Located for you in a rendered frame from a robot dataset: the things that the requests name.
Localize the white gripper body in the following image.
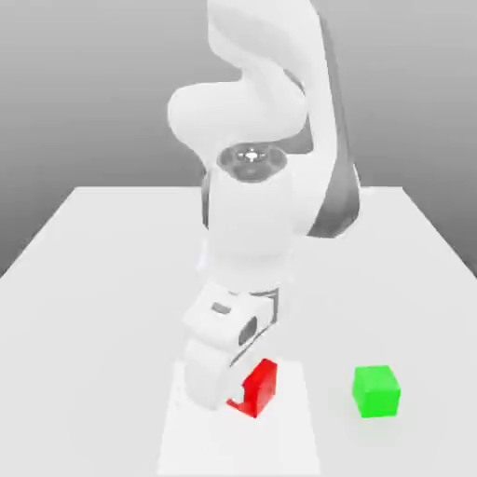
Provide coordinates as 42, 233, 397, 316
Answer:
181, 322, 273, 411

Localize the small green cube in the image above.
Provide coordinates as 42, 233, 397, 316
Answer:
351, 365, 402, 419

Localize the small red cube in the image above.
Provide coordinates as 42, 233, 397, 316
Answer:
225, 358, 279, 419

